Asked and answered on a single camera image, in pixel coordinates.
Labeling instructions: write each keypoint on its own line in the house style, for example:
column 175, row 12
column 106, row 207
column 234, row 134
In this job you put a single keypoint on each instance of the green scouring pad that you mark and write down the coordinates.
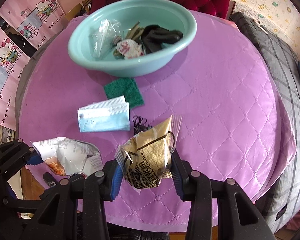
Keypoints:
column 126, row 87

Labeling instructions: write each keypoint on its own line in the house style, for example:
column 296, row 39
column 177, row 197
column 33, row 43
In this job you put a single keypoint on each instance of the gold foil snack packet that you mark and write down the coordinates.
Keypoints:
column 145, row 159

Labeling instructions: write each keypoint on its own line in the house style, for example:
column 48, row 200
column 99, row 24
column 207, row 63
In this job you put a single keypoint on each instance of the purple quilted table cover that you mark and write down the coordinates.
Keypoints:
column 234, row 124

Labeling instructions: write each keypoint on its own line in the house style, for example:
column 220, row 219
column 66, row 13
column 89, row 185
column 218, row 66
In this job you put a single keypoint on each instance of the black rubber gloves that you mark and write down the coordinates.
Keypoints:
column 154, row 36

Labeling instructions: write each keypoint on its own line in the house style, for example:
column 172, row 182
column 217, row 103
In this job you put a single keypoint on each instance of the blue face mask stack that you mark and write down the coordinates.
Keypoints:
column 108, row 115

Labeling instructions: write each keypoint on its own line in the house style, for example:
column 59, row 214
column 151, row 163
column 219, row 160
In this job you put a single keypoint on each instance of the cardboard box on floor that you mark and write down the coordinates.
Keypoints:
column 80, row 9

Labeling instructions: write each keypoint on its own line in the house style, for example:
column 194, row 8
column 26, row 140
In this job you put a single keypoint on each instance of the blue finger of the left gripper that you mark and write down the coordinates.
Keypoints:
column 33, row 159

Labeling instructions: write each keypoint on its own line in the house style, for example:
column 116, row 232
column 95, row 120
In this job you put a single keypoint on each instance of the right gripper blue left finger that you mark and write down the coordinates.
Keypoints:
column 116, row 180

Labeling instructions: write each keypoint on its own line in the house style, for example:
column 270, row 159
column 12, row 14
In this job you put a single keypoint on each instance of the teal plastic basin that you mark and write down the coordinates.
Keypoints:
column 134, row 16

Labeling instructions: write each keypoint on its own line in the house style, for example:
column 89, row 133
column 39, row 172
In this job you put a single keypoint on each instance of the hello kitty pink curtain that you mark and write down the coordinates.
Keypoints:
column 37, row 21

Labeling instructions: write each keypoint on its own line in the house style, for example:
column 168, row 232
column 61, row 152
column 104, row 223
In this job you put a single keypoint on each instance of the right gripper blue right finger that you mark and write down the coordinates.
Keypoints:
column 179, row 175

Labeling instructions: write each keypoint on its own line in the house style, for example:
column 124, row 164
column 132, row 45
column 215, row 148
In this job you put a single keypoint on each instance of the white plastic bag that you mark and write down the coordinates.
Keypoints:
column 130, row 49

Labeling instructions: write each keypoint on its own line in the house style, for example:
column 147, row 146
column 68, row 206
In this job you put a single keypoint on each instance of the clear plastic zip bag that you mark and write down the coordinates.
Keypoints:
column 106, row 37

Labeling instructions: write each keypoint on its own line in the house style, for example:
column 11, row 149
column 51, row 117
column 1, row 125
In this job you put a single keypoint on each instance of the white orange snack bag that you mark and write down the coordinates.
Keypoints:
column 67, row 157

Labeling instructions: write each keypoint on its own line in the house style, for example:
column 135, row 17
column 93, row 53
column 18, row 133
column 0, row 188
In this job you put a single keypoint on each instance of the grey plaid bed blanket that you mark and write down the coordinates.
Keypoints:
column 282, row 201

